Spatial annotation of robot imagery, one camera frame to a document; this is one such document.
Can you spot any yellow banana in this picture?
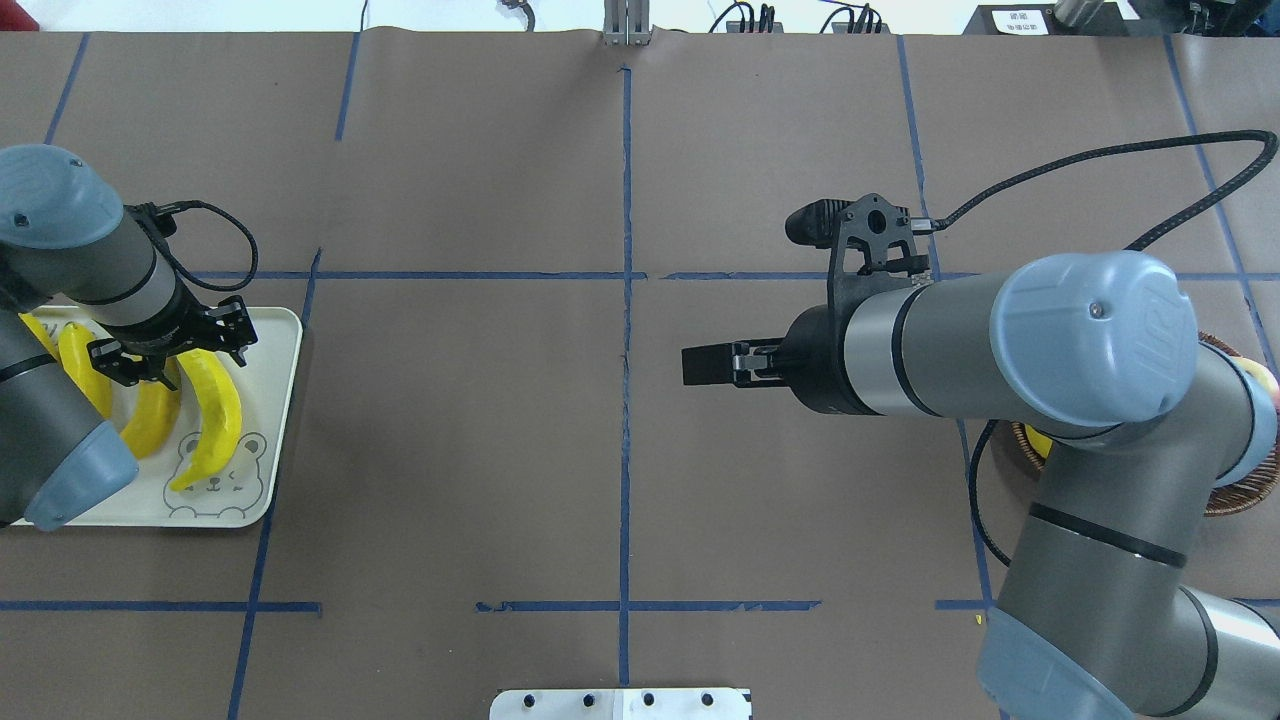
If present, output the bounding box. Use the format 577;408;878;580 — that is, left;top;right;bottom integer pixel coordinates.
120;357;182;461
166;348;243;493
58;322;113;420
19;313;59;363

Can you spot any brown wicker basket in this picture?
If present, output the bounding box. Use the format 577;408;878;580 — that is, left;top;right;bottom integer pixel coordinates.
1009;331;1277;518

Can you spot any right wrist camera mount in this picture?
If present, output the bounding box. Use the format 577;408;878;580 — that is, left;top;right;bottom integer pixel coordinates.
783;193;931;318

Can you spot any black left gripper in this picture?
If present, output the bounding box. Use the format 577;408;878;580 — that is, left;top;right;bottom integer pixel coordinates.
88;295;259;391

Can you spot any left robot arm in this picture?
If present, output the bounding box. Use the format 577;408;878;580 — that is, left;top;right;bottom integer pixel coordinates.
1;143;259;532

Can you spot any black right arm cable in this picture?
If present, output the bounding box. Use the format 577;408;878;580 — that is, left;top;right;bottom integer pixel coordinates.
915;129;1280;569

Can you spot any steel cup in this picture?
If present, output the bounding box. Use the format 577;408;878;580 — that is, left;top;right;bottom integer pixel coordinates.
1051;0;1105;29

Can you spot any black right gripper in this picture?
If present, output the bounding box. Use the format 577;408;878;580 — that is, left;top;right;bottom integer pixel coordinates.
681;305;870;416

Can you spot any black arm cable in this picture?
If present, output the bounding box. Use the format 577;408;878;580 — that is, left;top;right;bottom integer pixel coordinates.
125;200;261;293
915;129;1280;569

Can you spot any white bear serving tray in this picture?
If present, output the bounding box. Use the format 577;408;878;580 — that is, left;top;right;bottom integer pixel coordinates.
10;306;305;529

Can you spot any aluminium frame post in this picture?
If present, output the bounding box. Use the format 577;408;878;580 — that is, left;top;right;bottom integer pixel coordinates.
602;0;653;47

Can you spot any pink white apple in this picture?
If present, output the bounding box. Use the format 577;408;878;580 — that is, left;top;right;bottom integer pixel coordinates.
1233;357;1280;413

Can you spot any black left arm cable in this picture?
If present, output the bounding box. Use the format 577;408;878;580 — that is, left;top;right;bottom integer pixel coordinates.
125;200;261;293

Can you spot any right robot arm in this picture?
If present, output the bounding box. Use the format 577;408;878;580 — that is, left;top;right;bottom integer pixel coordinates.
681;251;1277;719

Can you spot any white metal base plate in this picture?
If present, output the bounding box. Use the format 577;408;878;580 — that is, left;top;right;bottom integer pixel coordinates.
488;687;755;719

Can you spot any black label box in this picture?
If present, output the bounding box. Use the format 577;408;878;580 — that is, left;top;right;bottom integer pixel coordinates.
961;1;1140;37

